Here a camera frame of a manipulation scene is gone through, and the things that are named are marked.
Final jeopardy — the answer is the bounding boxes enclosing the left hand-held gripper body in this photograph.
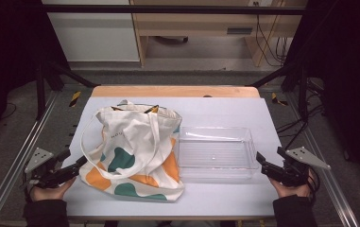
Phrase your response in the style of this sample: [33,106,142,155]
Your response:
[23,147,81,190]

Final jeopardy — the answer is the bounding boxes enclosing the black metal crossbar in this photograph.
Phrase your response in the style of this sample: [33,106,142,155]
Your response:
[40,4,308,16]

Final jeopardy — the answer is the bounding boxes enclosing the thin black floor cable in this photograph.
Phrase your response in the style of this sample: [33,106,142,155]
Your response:
[0,102,18,121]

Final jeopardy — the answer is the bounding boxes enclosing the light wooden desk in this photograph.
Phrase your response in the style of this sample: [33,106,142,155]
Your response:
[129,0,309,68]

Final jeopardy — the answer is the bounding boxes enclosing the aluminium rail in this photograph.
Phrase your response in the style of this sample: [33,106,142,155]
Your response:
[0,91,59,227]
[285,91,360,227]

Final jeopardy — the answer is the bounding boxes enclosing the white tote bag coloured blobs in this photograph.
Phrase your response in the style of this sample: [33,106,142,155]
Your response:
[79,99,185,202]

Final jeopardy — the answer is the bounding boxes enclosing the left hand-held gripper black cable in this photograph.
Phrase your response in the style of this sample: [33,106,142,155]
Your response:
[21,179,34,203]

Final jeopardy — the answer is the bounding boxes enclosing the right hand-held gripper black cable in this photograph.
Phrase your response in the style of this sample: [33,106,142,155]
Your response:
[306,168,322,206]

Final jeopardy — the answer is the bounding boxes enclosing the black curtain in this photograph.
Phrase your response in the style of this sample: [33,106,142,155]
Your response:
[281,0,360,187]
[0,0,72,149]

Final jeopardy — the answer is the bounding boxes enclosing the black hanging cables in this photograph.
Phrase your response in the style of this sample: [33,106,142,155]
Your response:
[253,1,290,67]

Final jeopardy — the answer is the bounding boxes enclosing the black floor cables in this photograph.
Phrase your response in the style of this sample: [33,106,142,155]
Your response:
[275,79,327,150]

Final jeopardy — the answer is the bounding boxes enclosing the wooden table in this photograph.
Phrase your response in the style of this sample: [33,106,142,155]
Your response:
[66,84,276,221]

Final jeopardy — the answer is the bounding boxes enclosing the hand-held gripper black cable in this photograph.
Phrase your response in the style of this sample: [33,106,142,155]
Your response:
[21,179,34,203]
[306,168,322,206]

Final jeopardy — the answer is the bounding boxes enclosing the black and yellow tape strip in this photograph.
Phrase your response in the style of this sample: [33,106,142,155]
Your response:
[270,92,289,107]
[68,90,82,108]

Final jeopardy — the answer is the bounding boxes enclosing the person's left hand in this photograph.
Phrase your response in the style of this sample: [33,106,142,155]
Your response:
[29,178,77,202]

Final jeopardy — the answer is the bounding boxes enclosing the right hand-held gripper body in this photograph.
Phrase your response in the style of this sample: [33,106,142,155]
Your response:
[261,146,332,187]

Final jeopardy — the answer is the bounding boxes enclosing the white table mat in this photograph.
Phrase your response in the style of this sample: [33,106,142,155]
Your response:
[62,96,284,218]

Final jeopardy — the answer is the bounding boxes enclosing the white cabinet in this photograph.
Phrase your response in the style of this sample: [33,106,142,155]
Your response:
[41,0,141,63]

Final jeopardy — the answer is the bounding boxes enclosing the clear plastic container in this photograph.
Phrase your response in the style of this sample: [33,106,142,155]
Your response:
[177,126,261,182]

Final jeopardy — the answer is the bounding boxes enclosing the black metal stand strut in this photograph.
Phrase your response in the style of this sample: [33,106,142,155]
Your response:
[35,60,98,121]
[249,61,311,121]

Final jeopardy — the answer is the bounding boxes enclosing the person's right hand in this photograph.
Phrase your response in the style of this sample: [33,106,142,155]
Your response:
[268,169,315,199]

